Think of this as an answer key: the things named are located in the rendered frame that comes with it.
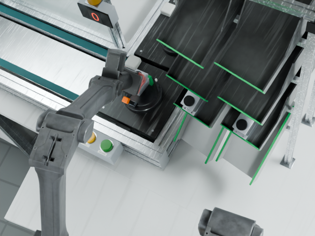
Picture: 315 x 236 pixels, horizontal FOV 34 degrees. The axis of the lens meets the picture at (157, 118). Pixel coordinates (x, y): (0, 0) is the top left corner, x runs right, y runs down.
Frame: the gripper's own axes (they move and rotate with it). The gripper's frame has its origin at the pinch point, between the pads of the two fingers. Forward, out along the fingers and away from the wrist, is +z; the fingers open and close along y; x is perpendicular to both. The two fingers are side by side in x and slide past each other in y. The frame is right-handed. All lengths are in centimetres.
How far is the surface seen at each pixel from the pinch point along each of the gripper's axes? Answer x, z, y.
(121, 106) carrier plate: 12.8, 3.4, 4.4
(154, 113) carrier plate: 10.5, 5.2, -7.5
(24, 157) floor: 87, 68, 83
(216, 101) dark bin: -6.7, -13.0, -31.3
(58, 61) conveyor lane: 10.4, 12.3, 39.6
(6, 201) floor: 107, 53, 76
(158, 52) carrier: -6.5, 18.8, 3.9
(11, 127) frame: 56, 33, 69
